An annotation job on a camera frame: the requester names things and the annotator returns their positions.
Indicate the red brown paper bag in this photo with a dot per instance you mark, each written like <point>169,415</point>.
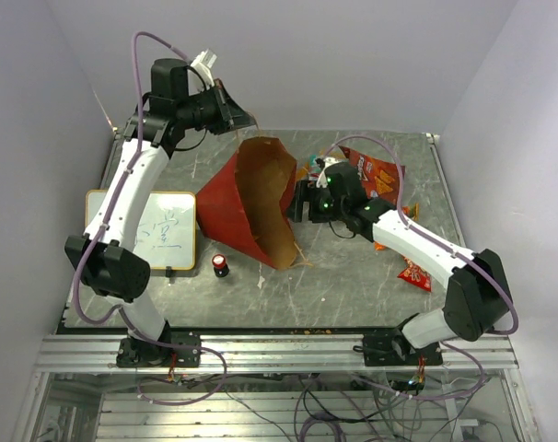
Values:
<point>244,206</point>

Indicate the aluminium frame rail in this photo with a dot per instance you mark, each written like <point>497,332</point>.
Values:
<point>249,354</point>

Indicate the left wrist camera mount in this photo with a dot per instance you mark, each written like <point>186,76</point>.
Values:
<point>203,64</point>

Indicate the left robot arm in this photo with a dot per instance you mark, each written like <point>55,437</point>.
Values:
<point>109,277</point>

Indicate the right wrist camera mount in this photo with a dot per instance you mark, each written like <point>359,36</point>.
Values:
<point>326,165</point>

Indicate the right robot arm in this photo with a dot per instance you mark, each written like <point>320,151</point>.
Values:
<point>477,293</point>

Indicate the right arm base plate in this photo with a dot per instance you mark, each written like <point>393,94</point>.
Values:
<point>381,349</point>

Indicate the orange snack packet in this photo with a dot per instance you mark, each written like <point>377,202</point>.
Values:
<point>391,233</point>

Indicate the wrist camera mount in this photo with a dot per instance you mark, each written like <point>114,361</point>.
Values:
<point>326,165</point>
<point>203,64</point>

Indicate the red snack packet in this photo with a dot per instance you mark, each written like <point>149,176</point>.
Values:
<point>415,275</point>

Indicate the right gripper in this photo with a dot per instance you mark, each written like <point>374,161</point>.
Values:
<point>307,191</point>

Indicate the red Doritos chips bag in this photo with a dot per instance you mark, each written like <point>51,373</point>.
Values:
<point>379,178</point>

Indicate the small whiteboard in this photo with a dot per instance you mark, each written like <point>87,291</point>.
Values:
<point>161,230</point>

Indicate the red white black button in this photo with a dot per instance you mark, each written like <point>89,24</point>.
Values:
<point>219,262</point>

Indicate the teal mint candy bag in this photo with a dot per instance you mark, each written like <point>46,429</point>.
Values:
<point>310,168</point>

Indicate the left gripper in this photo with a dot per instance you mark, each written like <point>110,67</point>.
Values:
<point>236,116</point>

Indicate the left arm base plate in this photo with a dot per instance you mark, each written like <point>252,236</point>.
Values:
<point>179,349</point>

